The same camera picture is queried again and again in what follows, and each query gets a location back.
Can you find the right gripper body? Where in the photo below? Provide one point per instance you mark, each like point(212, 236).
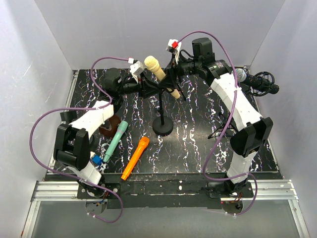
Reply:
point(188, 68)

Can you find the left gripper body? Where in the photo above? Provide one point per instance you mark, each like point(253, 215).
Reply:
point(131, 87)

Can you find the cream microphone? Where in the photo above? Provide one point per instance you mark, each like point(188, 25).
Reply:
point(152, 64)

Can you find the mint green microphone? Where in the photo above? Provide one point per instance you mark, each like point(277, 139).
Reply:
point(117, 137)

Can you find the cream mic round stand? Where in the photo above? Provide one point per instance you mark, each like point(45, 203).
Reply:
point(162, 125)

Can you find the orange microphone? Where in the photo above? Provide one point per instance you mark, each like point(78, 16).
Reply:
point(143, 143)

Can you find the round base mic stand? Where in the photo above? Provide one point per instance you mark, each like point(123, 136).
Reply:
point(68, 116)

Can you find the silver mesh studio microphone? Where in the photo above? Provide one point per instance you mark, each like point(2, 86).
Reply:
point(261, 84)

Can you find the black tripod mic stand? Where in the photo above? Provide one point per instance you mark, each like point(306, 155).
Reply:
point(182, 92)

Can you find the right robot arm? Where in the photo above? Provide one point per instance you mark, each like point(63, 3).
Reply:
point(222, 78)

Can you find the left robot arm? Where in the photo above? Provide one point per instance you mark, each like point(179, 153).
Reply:
point(72, 144)

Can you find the blue and white small object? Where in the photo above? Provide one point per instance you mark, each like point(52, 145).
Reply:
point(96, 159)

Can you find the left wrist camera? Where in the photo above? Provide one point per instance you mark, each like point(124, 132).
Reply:
point(136, 69)

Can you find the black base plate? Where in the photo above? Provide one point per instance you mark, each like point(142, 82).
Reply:
point(146, 190)

